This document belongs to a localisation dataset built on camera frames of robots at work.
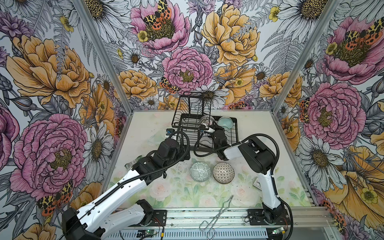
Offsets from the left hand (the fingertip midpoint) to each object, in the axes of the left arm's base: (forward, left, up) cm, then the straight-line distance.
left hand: (180, 151), depth 75 cm
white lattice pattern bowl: (+34, -16, -15) cm, 41 cm away
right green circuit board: (-32, -45, -21) cm, 59 cm away
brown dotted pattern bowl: (-4, -24, -18) cm, 30 cm away
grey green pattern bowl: (-3, -10, -20) cm, 22 cm away
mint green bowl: (+31, -29, -13) cm, 44 cm away
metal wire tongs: (-29, -12, -21) cm, 37 cm away
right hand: (+26, -21, -9) cm, 35 cm away
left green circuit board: (-31, +13, -21) cm, 39 cm away
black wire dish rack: (+35, -6, -14) cm, 38 cm away
